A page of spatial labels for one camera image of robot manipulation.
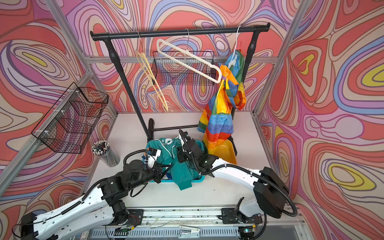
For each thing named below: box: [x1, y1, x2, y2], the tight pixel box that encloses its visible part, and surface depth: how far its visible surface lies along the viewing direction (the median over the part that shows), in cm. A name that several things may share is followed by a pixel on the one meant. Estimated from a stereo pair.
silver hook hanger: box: [156, 28, 222, 84], surface depth 63 cm
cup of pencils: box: [91, 140, 121, 168], surface depth 83 cm
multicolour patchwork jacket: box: [197, 50, 246, 155], surface depth 71 cm
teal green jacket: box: [146, 138, 201, 190], surface depth 74 cm
